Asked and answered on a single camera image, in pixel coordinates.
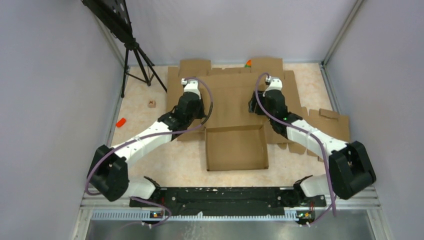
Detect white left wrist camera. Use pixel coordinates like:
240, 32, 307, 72
181, 78, 201, 97

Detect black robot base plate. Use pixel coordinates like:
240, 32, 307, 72
149, 187, 327, 217

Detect small orange block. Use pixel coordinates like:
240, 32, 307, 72
115, 117, 127, 128

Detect brown cardboard box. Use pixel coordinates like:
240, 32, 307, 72
200, 73, 269, 172

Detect black tripod music stand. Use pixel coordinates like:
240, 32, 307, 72
82, 0, 168, 98

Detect orange green toy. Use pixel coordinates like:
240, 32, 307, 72
244, 59, 252, 68

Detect small wooden letter cube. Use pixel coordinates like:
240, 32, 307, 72
147, 100, 157, 108

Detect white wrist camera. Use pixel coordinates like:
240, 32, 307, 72
181, 78, 201, 97
265, 76, 283, 92

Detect white slotted cable duct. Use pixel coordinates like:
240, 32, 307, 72
91, 209, 312, 222

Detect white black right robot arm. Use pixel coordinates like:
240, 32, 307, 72
248, 90, 377, 206

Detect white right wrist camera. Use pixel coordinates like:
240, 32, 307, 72
265, 76, 283, 92

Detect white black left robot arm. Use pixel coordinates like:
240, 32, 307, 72
85, 91, 206, 207

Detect flat cardboard sheet pile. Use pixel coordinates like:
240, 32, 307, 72
166, 57, 302, 142

